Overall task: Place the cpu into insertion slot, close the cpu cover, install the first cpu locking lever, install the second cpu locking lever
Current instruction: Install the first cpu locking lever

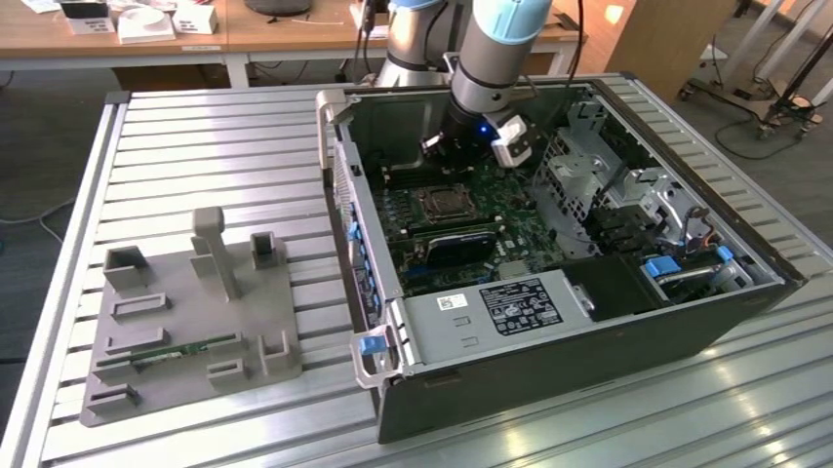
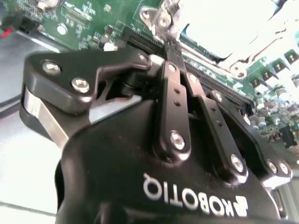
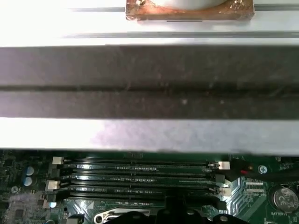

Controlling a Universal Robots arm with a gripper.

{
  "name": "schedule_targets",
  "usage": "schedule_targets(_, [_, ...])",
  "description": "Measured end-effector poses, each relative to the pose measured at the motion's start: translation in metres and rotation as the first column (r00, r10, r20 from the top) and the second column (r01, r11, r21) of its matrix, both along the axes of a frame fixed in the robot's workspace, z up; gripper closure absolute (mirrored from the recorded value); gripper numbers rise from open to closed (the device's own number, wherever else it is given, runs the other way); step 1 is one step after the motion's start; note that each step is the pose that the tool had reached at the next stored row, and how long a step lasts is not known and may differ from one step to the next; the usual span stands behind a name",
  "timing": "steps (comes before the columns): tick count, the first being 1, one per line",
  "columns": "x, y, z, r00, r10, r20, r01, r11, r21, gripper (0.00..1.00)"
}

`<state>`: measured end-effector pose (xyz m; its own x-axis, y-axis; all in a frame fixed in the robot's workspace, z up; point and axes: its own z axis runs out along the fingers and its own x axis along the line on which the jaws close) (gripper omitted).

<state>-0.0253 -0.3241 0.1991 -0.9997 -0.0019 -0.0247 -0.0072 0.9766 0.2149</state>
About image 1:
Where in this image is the metal socket cover frame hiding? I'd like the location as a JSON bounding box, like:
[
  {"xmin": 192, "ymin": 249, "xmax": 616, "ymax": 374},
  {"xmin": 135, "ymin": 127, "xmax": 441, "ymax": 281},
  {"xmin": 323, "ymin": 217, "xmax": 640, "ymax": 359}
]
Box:
[{"xmin": 419, "ymin": 184, "xmax": 481, "ymax": 222}]

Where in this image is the silver-topped CPU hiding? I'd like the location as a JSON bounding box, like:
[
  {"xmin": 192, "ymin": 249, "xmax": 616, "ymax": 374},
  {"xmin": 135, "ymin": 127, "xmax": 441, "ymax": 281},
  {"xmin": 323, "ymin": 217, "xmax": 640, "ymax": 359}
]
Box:
[{"xmin": 433, "ymin": 191, "xmax": 466, "ymax": 215}]

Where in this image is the CPU socket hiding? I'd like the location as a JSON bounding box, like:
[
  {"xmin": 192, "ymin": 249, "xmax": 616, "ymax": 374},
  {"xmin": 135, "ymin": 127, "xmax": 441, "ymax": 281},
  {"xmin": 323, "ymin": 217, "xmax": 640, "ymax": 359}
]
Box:
[{"xmin": 415, "ymin": 183, "xmax": 483, "ymax": 224}]

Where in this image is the silver disk bay cage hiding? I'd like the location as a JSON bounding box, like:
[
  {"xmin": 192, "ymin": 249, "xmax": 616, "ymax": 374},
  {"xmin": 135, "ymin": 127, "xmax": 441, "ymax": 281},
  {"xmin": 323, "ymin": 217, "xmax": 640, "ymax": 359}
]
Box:
[{"xmin": 532, "ymin": 92, "xmax": 693, "ymax": 255}]

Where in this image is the green motherboard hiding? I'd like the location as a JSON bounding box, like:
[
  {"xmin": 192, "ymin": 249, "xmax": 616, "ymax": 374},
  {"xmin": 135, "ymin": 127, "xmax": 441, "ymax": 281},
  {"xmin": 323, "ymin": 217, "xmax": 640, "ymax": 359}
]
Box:
[{"xmin": 374, "ymin": 163, "xmax": 568, "ymax": 299}]

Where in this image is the black graphics card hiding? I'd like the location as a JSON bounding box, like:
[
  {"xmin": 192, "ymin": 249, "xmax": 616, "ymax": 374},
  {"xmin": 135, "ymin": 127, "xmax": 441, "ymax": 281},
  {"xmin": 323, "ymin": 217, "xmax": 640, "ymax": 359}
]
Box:
[{"xmin": 414, "ymin": 228, "xmax": 501, "ymax": 268}]

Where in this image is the wooden cabinet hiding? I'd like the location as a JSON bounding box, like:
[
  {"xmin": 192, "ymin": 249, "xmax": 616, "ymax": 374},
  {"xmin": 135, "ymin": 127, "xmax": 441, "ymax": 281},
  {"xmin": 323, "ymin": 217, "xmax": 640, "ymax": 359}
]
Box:
[{"xmin": 589, "ymin": 0, "xmax": 741, "ymax": 106}]

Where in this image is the dark round object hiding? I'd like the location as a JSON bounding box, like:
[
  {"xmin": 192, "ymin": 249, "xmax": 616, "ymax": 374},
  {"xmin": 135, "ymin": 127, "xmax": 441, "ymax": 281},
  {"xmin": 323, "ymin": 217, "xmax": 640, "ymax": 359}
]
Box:
[{"xmin": 243, "ymin": 0, "xmax": 314, "ymax": 16}]

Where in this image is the blue drive carrier latch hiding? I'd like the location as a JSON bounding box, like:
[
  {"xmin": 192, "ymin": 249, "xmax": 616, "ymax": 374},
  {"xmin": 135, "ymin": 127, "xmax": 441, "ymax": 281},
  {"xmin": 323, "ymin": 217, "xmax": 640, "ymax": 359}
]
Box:
[{"xmin": 641, "ymin": 256, "xmax": 682, "ymax": 283}]

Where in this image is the silver power supply unit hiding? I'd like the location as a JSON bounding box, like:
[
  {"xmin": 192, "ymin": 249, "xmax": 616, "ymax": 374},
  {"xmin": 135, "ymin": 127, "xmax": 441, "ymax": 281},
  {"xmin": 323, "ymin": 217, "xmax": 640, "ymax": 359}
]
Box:
[{"xmin": 394, "ymin": 270, "xmax": 598, "ymax": 368}]

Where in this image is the silver metal tube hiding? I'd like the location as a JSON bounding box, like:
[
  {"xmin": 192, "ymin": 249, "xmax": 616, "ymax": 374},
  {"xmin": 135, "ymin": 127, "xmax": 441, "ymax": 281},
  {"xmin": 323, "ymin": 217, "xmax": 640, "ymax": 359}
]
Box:
[{"xmin": 653, "ymin": 265, "xmax": 725, "ymax": 294}]

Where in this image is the wheeled equipment cart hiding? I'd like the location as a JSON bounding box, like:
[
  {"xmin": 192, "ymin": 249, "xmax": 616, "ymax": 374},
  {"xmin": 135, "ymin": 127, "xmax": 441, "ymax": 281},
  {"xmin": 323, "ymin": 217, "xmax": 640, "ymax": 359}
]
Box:
[{"xmin": 676, "ymin": 0, "xmax": 833, "ymax": 142}]

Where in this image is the white printed box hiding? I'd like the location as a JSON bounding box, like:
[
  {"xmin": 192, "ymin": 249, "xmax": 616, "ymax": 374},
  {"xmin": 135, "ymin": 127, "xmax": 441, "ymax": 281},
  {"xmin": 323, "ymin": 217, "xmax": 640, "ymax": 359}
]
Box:
[{"xmin": 172, "ymin": 1, "xmax": 221, "ymax": 34}]

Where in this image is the black open PC case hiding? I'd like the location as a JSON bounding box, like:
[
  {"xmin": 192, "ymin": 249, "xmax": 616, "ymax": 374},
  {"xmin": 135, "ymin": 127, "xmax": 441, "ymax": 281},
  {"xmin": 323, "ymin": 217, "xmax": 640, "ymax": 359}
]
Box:
[{"xmin": 314, "ymin": 72, "xmax": 809, "ymax": 446}]

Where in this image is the grey parts rack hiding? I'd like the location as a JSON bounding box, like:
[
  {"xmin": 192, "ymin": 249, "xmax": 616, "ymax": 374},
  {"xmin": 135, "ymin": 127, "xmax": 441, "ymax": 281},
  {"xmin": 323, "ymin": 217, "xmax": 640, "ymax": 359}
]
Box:
[{"xmin": 78, "ymin": 207, "xmax": 306, "ymax": 429}]

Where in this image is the white round stand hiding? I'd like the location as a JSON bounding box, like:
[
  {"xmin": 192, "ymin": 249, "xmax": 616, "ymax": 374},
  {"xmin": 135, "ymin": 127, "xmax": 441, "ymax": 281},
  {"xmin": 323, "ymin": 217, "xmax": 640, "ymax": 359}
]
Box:
[{"xmin": 116, "ymin": 7, "xmax": 178, "ymax": 45}]

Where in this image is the green RAM stick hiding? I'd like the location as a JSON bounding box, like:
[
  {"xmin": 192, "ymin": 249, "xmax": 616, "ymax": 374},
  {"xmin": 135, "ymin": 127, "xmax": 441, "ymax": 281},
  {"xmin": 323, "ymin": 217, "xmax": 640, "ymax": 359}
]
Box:
[{"xmin": 128, "ymin": 340, "xmax": 214, "ymax": 367}]

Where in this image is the white box black top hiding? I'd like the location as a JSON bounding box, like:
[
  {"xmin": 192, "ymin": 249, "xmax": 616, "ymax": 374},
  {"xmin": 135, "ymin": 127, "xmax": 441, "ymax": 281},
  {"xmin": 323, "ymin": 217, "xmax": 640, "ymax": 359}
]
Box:
[{"xmin": 62, "ymin": 0, "xmax": 118, "ymax": 35}]

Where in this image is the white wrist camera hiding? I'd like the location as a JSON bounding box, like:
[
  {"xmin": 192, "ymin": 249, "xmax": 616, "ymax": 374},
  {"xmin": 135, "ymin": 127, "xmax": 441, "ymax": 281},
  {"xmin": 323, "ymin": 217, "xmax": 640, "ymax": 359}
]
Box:
[{"xmin": 490, "ymin": 115, "xmax": 544, "ymax": 170}]

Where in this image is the wooden desk white frame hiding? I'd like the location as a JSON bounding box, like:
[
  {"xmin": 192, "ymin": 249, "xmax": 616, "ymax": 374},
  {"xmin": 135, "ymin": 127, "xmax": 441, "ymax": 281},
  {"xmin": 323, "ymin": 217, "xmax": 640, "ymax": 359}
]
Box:
[
  {"xmin": 0, "ymin": 0, "xmax": 253, "ymax": 89},
  {"xmin": 227, "ymin": 0, "xmax": 592, "ymax": 89}
]

